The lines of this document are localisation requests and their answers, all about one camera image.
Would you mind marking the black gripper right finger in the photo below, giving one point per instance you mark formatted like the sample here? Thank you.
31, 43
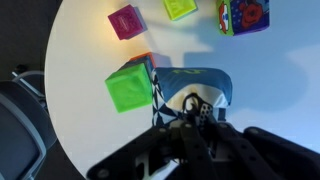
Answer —
253, 156

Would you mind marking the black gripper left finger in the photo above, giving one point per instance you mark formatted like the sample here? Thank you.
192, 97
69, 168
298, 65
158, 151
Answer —
186, 150

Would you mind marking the green block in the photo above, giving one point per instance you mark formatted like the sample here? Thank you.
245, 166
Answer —
130, 88

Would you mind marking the orange block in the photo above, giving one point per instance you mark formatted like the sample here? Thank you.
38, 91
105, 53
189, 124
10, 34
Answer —
148, 56

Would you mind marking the magenta block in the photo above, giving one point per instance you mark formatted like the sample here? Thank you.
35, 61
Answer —
126, 21

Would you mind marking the yellow-green block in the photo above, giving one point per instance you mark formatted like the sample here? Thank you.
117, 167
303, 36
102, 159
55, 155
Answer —
179, 8

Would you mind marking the colourful soft cube red flower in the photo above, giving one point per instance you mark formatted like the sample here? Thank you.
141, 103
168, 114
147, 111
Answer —
243, 16

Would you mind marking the dark office chair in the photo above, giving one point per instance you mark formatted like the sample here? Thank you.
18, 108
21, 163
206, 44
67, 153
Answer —
18, 133

